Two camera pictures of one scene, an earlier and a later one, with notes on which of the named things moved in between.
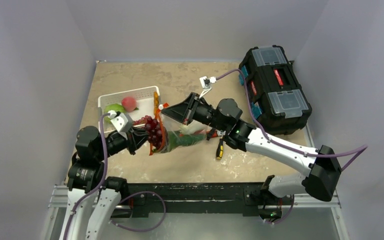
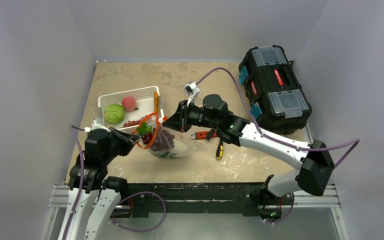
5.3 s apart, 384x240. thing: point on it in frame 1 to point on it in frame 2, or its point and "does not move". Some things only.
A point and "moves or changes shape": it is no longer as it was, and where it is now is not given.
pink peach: (129, 103) does not move
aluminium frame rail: (54, 225) does not move
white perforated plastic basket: (147, 101) does not move
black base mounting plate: (140, 200) does not move
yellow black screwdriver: (220, 149) does not move
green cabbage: (115, 107) does not move
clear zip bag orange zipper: (176, 135) to (159, 141)
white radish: (193, 127) moves or changes shape
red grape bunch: (153, 129) to (159, 140)
